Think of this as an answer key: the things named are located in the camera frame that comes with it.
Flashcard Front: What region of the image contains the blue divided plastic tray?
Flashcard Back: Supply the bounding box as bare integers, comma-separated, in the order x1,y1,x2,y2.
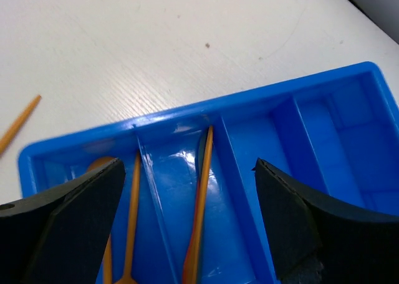
18,62,398,283

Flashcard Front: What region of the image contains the orange spoon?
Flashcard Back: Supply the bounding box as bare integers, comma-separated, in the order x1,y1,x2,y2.
117,151,141,284
86,156,114,284

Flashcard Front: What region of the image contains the orange plastic knife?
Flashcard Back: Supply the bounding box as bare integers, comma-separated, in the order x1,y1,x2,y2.
191,125,214,283

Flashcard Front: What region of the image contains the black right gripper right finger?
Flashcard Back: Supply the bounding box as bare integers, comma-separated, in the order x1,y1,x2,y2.
254,159,398,283

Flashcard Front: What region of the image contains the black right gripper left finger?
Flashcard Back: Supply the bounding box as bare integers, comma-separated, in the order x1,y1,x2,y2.
1,159,125,283

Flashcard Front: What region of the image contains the orange chopstick middle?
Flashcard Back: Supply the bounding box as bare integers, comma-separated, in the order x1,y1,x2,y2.
1,95,42,155

